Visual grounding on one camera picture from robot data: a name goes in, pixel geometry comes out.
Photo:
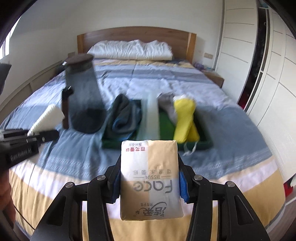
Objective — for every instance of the grey cloth face mask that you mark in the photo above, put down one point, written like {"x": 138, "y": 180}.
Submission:
{"x": 165, "y": 102}

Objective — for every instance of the yellow textured towel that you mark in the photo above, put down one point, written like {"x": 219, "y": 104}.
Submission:
{"x": 185, "y": 130}

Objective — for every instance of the red object by wardrobe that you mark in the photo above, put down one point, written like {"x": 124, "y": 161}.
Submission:
{"x": 288, "y": 188}

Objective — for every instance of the dark teal fluffy towel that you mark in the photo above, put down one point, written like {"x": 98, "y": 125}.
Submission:
{"x": 123, "y": 120}

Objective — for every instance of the beige tissue pack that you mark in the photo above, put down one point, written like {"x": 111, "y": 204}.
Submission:
{"x": 149, "y": 183}

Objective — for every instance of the smoky glass pitcher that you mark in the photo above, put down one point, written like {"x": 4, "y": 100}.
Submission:
{"x": 82, "y": 104}

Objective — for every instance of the wooden headboard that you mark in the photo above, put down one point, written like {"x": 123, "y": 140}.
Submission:
{"x": 182, "y": 43}

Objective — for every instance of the right wooden nightstand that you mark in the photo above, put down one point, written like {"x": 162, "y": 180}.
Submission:
{"x": 215, "y": 77}

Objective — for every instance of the left wall switch plate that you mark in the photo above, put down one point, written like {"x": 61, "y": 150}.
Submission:
{"x": 71, "y": 54}

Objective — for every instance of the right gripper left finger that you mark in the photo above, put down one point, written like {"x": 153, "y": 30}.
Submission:
{"x": 63, "y": 218}

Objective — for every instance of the dark clothes pile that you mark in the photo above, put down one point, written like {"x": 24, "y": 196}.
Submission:
{"x": 60, "y": 68}

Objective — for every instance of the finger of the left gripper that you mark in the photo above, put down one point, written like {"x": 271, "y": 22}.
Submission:
{"x": 42, "y": 137}
{"x": 12, "y": 133}

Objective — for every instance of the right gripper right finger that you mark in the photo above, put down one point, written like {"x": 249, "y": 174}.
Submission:
{"x": 219, "y": 210}

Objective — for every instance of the white sliding wardrobe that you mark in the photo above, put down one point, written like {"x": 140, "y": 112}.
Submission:
{"x": 256, "y": 58}

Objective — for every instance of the white pillow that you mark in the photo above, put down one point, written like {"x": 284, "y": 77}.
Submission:
{"x": 132, "y": 50}

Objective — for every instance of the window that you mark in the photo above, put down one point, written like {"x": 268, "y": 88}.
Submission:
{"x": 5, "y": 47}

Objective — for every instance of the striped bed quilt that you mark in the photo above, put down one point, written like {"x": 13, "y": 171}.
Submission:
{"x": 239, "y": 153}

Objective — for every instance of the white cloth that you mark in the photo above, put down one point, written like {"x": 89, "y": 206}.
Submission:
{"x": 48, "y": 120}

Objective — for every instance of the purple items on nightstand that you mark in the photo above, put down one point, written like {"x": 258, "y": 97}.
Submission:
{"x": 201, "y": 67}

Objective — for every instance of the right wall switch plate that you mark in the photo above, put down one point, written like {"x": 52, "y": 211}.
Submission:
{"x": 209, "y": 56}

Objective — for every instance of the wall switch plate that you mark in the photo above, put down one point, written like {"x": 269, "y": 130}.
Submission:
{"x": 71, "y": 54}
{"x": 209, "y": 56}

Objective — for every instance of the dark green tray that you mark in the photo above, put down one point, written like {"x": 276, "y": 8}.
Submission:
{"x": 166, "y": 130}

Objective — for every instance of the translucent plastic sleeve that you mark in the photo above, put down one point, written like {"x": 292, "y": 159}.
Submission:
{"x": 149, "y": 125}

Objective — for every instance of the person's left hand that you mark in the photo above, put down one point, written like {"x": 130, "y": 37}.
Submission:
{"x": 6, "y": 202}

